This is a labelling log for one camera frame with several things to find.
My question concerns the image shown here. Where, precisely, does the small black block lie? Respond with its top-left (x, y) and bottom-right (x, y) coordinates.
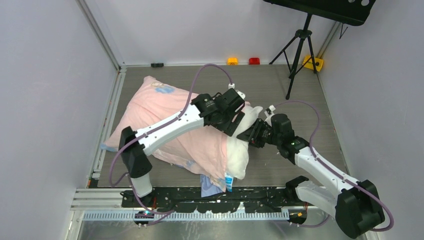
top-left (150, 62), bottom-right (164, 68)

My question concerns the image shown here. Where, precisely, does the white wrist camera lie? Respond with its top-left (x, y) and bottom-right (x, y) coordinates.
top-left (264, 105), bottom-right (276, 126)
top-left (228, 83), bottom-right (246, 100)

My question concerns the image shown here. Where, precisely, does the black overhead panel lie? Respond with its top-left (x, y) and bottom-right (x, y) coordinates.
top-left (265, 0), bottom-right (376, 27)

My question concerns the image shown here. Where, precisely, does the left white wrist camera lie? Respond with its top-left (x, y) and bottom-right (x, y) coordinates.
top-left (228, 83), bottom-right (246, 100)

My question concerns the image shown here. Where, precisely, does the white slotted cable duct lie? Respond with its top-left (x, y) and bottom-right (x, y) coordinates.
top-left (82, 209), bottom-right (290, 222)

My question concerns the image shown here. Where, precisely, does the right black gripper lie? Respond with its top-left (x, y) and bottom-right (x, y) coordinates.
top-left (237, 118), bottom-right (282, 148)

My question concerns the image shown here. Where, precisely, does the white pillow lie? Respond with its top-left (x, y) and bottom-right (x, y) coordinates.
top-left (225, 105), bottom-right (263, 180)

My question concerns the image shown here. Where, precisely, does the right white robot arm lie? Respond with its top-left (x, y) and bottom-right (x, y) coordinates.
top-left (237, 113), bottom-right (385, 239)

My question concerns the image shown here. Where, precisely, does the yellow block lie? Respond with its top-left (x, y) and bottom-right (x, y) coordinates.
top-left (302, 55), bottom-right (324, 72)

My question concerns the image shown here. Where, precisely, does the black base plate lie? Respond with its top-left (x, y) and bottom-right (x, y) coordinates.
top-left (140, 186), bottom-right (312, 214)

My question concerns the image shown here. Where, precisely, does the pink pillowcase with blue print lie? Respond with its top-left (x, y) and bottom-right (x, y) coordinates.
top-left (100, 75), bottom-right (253, 199)

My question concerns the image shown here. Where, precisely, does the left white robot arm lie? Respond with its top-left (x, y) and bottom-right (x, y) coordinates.
top-left (117, 88), bottom-right (246, 207)

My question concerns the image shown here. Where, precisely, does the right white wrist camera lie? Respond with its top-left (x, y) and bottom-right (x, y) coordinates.
top-left (264, 105), bottom-right (276, 126)

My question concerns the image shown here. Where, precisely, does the black tripod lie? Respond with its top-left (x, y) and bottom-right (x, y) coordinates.
top-left (269, 13), bottom-right (317, 100)

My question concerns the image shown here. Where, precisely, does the white pillow care label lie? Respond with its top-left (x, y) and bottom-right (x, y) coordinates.
top-left (224, 172), bottom-right (234, 192)

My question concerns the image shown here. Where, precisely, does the red block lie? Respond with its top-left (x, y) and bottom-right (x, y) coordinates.
top-left (248, 57), bottom-right (261, 65)

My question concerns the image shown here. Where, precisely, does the orange block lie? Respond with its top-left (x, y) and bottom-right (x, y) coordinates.
top-left (226, 57), bottom-right (239, 66)

